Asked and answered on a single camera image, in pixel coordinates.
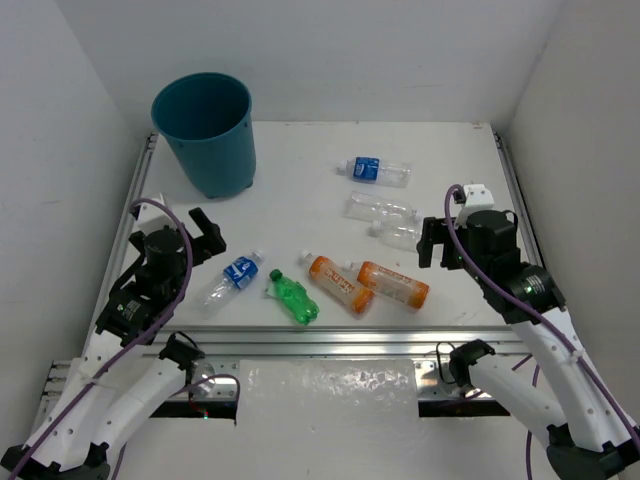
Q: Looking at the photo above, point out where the aluminium front rail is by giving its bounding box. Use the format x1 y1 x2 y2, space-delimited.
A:
44 327 551 401

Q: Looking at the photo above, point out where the orange bottle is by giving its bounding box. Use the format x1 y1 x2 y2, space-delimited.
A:
343 261 430 310
299 251 374 317

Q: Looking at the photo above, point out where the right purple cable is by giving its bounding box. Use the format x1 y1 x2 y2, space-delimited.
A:
444 184 640 480

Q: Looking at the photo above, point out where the white front panel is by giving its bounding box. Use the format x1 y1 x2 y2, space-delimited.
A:
237 360 419 479

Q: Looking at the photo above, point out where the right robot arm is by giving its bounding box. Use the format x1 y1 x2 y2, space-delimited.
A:
416 210 639 479

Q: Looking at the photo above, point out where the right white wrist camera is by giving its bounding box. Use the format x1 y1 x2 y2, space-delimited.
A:
463 183 495 211

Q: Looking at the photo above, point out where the clear crushed bottle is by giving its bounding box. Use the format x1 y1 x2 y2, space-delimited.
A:
343 191 422 225

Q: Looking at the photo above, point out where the blue label bottle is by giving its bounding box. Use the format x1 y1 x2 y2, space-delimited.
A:
198 250 264 318
336 156 411 188

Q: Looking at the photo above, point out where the purple cable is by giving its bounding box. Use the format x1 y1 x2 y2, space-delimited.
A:
4 198 241 479
444 184 640 480

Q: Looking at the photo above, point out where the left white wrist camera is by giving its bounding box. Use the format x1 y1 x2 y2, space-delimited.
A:
134 202 174 235

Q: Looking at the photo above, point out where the teal plastic bin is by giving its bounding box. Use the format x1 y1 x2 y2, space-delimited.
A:
151 72 257 199

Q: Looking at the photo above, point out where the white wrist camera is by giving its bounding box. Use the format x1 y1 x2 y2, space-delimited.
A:
463 183 495 211
134 202 174 235

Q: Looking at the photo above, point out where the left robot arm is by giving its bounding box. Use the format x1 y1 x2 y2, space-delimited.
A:
1 200 226 479

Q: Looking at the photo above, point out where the green plastic bottle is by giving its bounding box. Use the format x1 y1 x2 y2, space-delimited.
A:
266 269 320 325

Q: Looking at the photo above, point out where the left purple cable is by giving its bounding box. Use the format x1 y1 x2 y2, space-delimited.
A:
4 198 241 479

